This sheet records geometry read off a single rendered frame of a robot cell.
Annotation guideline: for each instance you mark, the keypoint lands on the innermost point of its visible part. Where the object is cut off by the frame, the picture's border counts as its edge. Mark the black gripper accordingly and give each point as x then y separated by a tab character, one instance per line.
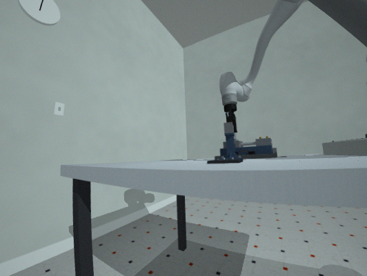
230	116

